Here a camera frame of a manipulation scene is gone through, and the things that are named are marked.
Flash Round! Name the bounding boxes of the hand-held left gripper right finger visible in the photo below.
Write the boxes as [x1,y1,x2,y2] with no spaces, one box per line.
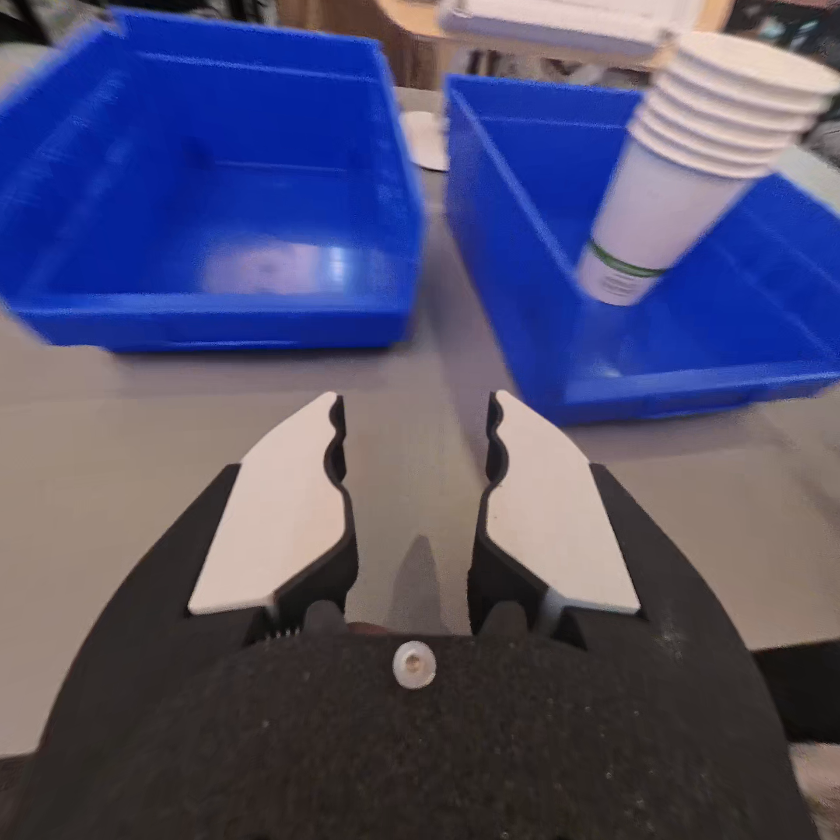
[468,390,642,636]

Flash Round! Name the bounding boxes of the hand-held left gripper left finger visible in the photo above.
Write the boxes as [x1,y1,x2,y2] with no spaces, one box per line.
[188,392,361,636]

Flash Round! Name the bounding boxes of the blue plastic bin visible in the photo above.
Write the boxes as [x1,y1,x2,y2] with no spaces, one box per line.
[445,73,840,427]
[0,8,424,354]

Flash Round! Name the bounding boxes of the stack of nested white cups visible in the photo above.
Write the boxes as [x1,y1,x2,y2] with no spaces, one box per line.
[576,31,840,307]

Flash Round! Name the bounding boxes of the black office chair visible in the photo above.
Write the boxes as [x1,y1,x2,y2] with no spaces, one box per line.
[753,643,840,746]

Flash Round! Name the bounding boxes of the white document stand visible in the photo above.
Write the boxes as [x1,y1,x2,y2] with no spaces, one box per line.
[400,0,686,173]

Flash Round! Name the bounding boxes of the printed instruction sheet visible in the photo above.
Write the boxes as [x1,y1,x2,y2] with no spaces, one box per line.
[459,0,683,17]

